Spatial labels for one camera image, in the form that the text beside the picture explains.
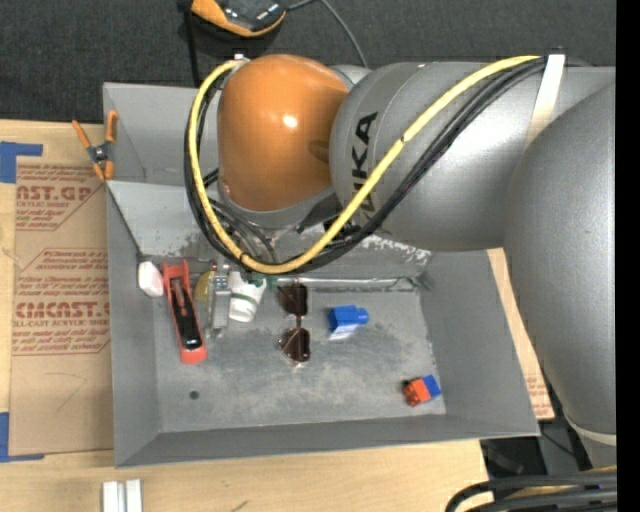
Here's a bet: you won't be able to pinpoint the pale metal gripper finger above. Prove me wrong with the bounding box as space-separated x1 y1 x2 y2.
211 272 232 330

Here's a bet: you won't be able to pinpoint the red and black hand tool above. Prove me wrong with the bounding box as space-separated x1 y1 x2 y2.
160 258 209 365

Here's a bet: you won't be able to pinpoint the white rounded block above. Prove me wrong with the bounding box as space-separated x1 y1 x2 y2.
137 260 166 299

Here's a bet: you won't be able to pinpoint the dark brown sunglasses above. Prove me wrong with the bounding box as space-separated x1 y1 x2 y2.
276 283 312 364

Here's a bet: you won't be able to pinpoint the blue and white toy block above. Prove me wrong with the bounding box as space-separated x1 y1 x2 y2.
326 304 370 342

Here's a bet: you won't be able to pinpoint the grey metal bin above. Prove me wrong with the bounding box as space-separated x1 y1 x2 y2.
102 82 542 469

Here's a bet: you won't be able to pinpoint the red and blue toy block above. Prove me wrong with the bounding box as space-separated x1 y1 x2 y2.
402 373 443 408

